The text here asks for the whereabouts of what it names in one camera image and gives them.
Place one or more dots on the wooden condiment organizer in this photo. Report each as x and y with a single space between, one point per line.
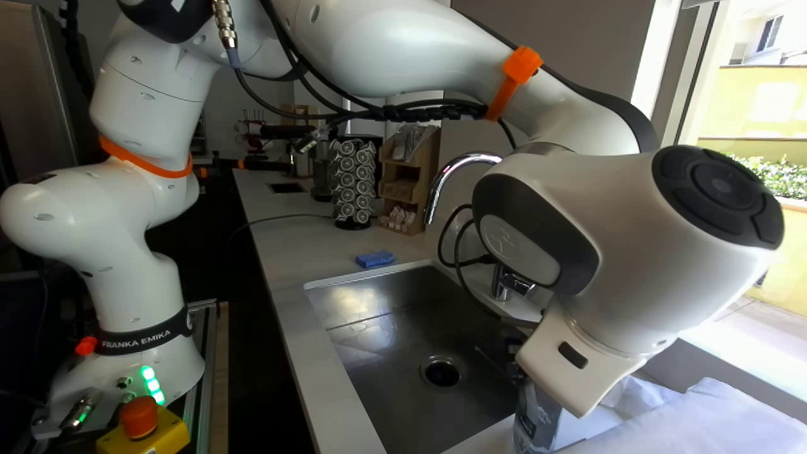
406 183

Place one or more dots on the window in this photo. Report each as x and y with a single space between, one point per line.
756 151

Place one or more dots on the rack of cups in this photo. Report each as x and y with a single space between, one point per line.
252 132

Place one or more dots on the white cloth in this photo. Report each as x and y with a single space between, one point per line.
687 422

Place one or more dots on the yellow emergency stop button box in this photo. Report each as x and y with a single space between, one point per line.
142 429

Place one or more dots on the dishwashing liquid bottle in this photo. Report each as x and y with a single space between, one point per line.
536 422

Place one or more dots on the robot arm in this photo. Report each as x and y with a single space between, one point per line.
391 50

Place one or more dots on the blue sponge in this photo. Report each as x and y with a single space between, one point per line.
375 258

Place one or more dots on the chrome tap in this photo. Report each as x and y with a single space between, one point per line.
451 173

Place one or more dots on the coffee capsule carousel holder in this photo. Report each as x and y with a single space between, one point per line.
352 183

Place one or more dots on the stainless steel sink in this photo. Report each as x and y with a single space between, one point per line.
410 340

